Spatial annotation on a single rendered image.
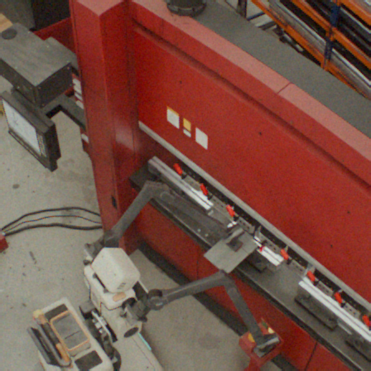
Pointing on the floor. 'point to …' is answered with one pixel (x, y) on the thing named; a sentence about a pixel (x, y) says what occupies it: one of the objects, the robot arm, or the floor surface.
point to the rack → (320, 26)
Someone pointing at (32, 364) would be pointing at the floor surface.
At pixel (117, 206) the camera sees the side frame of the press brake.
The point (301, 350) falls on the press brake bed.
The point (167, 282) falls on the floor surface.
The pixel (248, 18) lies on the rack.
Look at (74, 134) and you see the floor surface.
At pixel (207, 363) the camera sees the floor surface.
